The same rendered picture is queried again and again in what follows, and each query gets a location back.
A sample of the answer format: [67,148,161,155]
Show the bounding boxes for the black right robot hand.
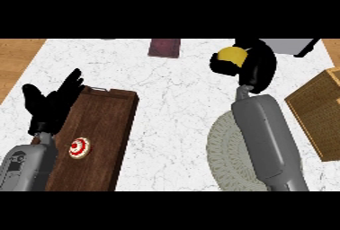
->
[209,38,280,94]

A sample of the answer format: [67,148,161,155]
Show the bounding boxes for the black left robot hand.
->
[21,67,86,137]

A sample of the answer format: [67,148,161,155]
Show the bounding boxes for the yellow lemon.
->
[216,46,250,68]

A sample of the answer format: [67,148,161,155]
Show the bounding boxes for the brown wicker basket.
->
[283,66,340,163]

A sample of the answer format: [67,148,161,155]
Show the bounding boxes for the grey woven round placemat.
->
[206,109,305,192]

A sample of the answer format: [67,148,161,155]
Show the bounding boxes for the grey flat appliance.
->
[257,38,321,58]

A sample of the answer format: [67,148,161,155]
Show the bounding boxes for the brown wooden cutting board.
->
[31,85,141,192]

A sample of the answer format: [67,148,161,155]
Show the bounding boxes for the red and white cupcake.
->
[68,137,92,160]

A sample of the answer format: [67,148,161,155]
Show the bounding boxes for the dark maroon box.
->
[147,38,182,59]

